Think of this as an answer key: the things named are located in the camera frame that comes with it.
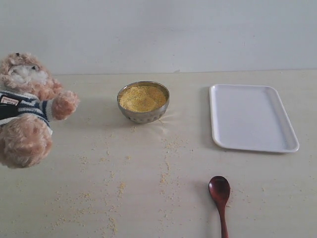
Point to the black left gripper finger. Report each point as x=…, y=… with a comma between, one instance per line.
x=8, y=112

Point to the beige teddy bear striped sweater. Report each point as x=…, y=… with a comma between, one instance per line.
x=26, y=83

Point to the dark red wooden spoon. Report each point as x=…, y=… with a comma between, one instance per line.
x=219, y=189

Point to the steel bowl of yellow grain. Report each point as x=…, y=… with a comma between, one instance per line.
x=143, y=101

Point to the white rectangular plastic tray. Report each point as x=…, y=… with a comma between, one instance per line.
x=250, y=118

